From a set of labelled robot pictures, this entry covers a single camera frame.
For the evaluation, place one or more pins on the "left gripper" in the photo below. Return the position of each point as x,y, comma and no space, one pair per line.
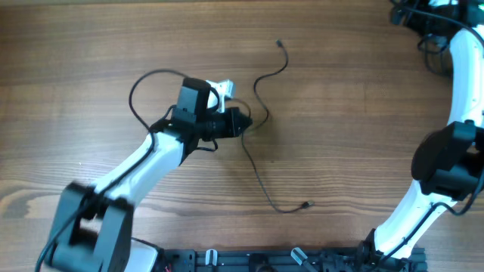
231,128

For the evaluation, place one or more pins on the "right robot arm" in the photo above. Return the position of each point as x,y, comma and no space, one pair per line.
447,167

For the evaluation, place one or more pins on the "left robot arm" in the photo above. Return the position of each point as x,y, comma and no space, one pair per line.
92,228

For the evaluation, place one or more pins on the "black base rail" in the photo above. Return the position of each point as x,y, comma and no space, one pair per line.
325,260

